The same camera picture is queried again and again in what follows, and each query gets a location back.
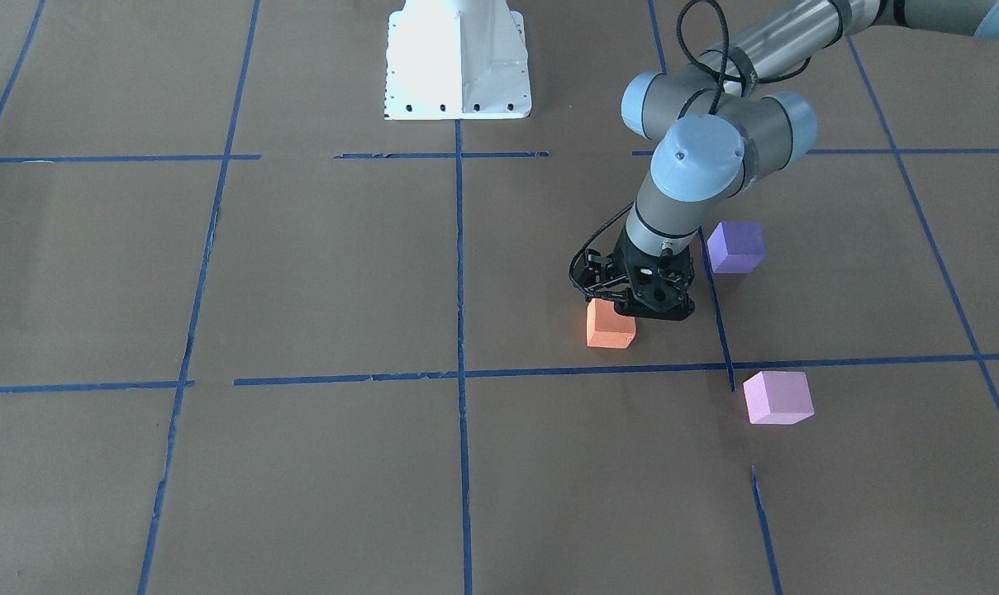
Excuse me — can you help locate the brown paper table cover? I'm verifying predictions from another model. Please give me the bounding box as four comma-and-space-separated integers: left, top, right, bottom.
0, 1, 999, 594

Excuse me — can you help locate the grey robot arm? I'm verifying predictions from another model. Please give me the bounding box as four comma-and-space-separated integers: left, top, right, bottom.
570, 1, 999, 321

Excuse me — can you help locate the purple foam block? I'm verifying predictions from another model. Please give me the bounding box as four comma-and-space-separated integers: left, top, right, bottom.
706, 220, 768, 274

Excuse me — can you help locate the pink foam block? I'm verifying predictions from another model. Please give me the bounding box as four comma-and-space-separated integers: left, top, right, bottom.
742, 370, 814, 425

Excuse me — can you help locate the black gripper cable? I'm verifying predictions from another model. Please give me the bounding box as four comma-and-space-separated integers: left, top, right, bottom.
568, 0, 814, 298

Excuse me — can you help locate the orange foam block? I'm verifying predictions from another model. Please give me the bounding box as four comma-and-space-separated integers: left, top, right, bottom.
585, 298, 636, 350

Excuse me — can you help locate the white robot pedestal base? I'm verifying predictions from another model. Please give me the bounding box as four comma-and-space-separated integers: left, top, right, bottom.
383, 1, 533, 121

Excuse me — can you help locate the blue tape strip crosswise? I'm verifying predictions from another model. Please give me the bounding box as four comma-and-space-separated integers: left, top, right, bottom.
232, 353, 999, 387

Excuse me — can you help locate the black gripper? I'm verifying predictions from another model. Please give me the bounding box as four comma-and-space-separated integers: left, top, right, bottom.
611, 232, 696, 321

